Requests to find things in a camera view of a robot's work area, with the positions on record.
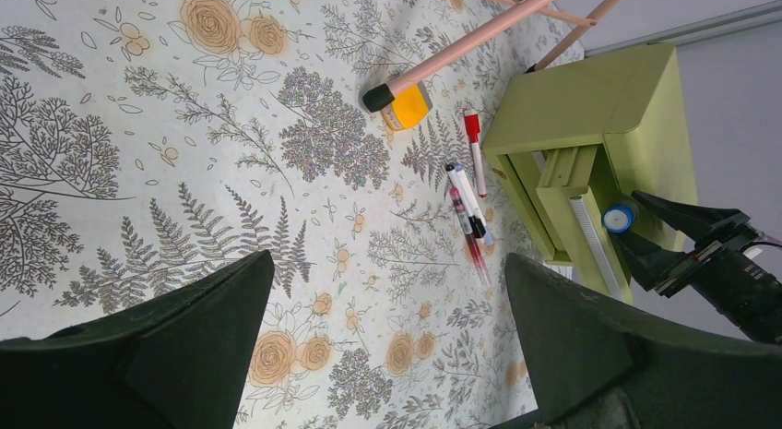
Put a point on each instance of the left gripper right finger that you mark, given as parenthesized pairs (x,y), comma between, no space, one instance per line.
(596,362)

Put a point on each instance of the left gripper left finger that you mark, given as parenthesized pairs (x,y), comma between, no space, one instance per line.
(177,361)

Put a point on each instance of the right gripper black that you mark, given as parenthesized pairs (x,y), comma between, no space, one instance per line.
(722,272)

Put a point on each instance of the blue grey toy piece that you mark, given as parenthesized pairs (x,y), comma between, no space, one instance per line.
(620,216)

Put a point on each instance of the yellow-green drawer cabinet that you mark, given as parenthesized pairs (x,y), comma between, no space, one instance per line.
(569,142)

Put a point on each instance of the blue capped marker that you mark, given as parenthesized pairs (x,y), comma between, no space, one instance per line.
(459,179)

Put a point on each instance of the red transparent pen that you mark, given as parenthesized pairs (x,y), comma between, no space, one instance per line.
(477,260)

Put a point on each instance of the black capped marker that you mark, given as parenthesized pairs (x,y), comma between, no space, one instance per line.
(468,223)

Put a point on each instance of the floral table mat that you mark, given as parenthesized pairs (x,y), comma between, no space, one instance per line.
(148,143)

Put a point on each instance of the yellow toy block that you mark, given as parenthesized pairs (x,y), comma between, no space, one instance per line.
(408,109)

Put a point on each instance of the pink music stand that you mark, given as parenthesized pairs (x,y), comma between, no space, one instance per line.
(381,96)

